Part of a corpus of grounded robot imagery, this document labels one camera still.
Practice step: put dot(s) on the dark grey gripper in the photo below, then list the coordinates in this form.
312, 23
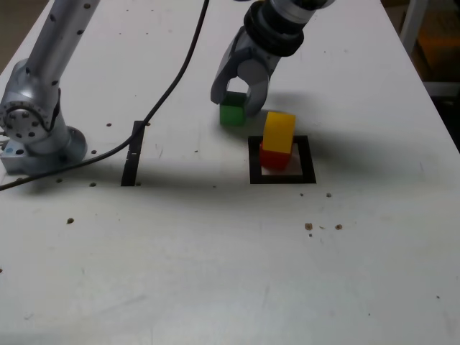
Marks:
260, 54

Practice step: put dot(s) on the green cube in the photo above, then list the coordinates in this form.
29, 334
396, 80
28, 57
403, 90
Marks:
231, 115

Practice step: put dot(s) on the yellow cube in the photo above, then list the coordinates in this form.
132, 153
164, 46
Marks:
278, 133

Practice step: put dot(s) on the red cube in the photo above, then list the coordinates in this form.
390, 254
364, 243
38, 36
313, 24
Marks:
275, 161

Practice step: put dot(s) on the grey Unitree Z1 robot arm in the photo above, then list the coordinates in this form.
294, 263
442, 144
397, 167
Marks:
46, 61

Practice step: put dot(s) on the black tape square outline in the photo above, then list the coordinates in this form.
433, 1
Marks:
309, 161

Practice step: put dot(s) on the black tape strip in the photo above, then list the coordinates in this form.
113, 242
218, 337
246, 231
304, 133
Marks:
130, 169

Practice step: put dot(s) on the brown cardboard box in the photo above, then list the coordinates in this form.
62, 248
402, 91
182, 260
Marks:
438, 46

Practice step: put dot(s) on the white metal shelf frame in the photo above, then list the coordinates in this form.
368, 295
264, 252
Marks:
445, 88

